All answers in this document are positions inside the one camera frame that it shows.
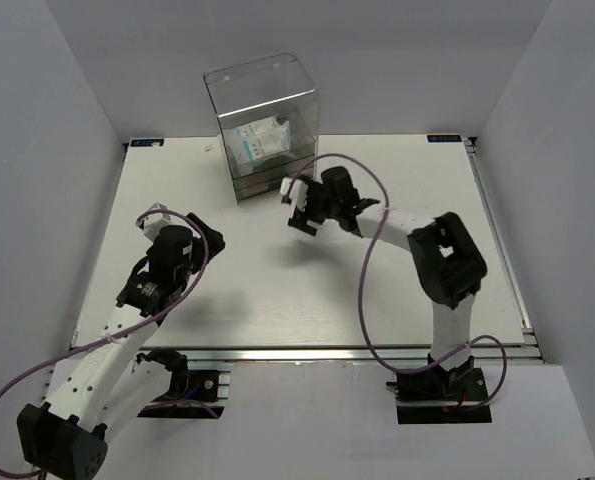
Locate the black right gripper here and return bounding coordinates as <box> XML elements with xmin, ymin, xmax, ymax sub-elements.
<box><xmin>289</xmin><ymin>174</ymin><xmax>341</xmax><ymax>236</ymax></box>

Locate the cotton pad packet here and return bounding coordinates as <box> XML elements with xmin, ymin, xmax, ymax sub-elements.
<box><xmin>230</xmin><ymin>116</ymin><xmax>290</xmax><ymax>145</ymax></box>
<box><xmin>229</xmin><ymin>134</ymin><xmax>290</xmax><ymax>169</ymax></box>

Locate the clear acrylic drawer organizer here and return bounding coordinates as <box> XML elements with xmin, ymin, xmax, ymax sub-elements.
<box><xmin>203</xmin><ymin>53</ymin><xmax>321</xmax><ymax>203</ymax></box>

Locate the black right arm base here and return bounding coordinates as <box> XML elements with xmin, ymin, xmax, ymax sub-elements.
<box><xmin>386</xmin><ymin>368</ymin><xmax>493</xmax><ymax>425</ymax></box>

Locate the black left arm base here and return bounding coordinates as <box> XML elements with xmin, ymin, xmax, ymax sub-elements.
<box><xmin>132</xmin><ymin>349</ymin><xmax>231</xmax><ymax>420</ymax></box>

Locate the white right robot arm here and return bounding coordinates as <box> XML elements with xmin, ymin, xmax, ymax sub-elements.
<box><xmin>280</xmin><ymin>166</ymin><xmax>487</xmax><ymax>400</ymax></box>

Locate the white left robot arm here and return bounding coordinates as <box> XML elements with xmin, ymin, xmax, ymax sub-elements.
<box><xmin>17</xmin><ymin>205</ymin><xmax>226</xmax><ymax>479</ymax></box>

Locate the blue label left corner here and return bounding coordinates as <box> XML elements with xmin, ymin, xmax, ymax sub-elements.
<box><xmin>129</xmin><ymin>138</ymin><xmax>164</xmax><ymax>148</ymax></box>

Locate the blue label corner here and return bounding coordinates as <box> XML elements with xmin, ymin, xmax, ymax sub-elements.
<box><xmin>129</xmin><ymin>138</ymin><xmax>164</xmax><ymax>148</ymax></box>
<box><xmin>426</xmin><ymin>134</ymin><xmax>463</xmax><ymax>143</ymax></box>

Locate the blue label right corner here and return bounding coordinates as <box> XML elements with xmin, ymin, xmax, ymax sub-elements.
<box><xmin>426</xmin><ymin>134</ymin><xmax>463</xmax><ymax>143</ymax></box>

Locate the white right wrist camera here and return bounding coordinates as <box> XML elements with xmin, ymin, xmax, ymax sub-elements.
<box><xmin>279</xmin><ymin>177</ymin><xmax>308</xmax><ymax>211</ymax></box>

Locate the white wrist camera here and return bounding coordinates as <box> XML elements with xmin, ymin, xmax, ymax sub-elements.
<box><xmin>279</xmin><ymin>177</ymin><xmax>308</xmax><ymax>211</ymax></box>
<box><xmin>136</xmin><ymin>203</ymin><xmax>173</xmax><ymax>242</ymax></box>

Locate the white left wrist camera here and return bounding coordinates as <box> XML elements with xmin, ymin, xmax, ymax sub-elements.
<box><xmin>136</xmin><ymin>203</ymin><xmax>173</xmax><ymax>242</ymax></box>

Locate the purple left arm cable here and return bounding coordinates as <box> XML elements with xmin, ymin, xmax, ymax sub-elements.
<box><xmin>0</xmin><ymin>209</ymin><xmax>226</xmax><ymax>479</ymax></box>

